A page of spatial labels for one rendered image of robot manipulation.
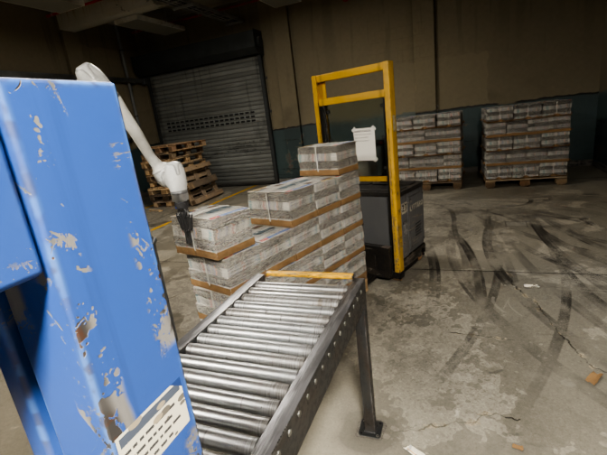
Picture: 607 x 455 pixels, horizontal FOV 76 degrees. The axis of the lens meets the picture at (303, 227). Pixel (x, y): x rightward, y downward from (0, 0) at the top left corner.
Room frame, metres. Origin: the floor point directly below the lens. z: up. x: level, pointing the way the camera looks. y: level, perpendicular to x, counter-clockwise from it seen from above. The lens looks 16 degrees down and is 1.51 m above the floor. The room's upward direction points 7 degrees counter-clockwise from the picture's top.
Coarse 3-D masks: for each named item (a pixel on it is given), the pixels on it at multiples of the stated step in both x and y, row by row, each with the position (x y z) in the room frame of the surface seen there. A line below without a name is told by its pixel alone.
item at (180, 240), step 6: (192, 210) 2.26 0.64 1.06; (198, 210) 2.24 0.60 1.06; (174, 216) 2.17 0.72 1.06; (174, 222) 2.18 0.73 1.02; (174, 228) 2.19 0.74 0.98; (180, 228) 2.15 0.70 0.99; (174, 234) 2.19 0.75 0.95; (180, 234) 2.16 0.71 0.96; (174, 240) 2.19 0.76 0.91; (180, 240) 2.16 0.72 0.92; (186, 246) 2.13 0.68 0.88
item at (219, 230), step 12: (204, 216) 2.07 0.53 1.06; (216, 216) 2.03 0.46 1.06; (228, 216) 2.05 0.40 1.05; (240, 216) 2.12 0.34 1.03; (204, 228) 2.01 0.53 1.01; (216, 228) 1.98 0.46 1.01; (228, 228) 2.05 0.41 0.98; (240, 228) 2.11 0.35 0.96; (204, 240) 2.01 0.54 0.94; (216, 240) 1.98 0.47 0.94; (228, 240) 2.04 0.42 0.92; (240, 240) 2.10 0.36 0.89; (216, 252) 1.97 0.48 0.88
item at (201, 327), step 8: (248, 280) 1.73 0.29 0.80; (256, 280) 1.71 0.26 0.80; (264, 280) 1.77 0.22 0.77; (240, 288) 1.64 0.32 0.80; (248, 288) 1.63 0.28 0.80; (232, 296) 1.56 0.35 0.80; (240, 296) 1.56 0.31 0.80; (224, 304) 1.49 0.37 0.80; (232, 304) 1.50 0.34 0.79; (216, 312) 1.43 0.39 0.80; (224, 312) 1.44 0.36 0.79; (208, 320) 1.37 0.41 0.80; (216, 320) 1.38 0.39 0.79; (200, 328) 1.32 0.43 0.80; (184, 336) 1.27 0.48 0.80; (192, 336) 1.27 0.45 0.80; (184, 344) 1.22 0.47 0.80; (184, 352) 1.20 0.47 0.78
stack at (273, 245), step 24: (336, 216) 2.84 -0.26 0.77; (264, 240) 2.25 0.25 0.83; (288, 240) 2.40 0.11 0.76; (312, 240) 2.58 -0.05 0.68; (336, 240) 2.79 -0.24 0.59; (192, 264) 2.21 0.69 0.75; (216, 264) 2.05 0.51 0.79; (240, 264) 2.07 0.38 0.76; (264, 264) 2.22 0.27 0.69; (312, 264) 2.54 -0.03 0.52
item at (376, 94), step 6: (378, 90) 3.24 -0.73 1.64; (342, 96) 3.46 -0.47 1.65; (348, 96) 3.43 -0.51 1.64; (354, 96) 3.39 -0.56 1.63; (360, 96) 3.35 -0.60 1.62; (366, 96) 3.31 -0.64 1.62; (372, 96) 3.28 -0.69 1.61; (378, 96) 3.24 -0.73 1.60; (384, 96) 3.21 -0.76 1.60; (324, 102) 3.59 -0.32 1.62; (330, 102) 3.55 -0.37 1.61; (336, 102) 3.51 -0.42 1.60; (342, 102) 3.46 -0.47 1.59
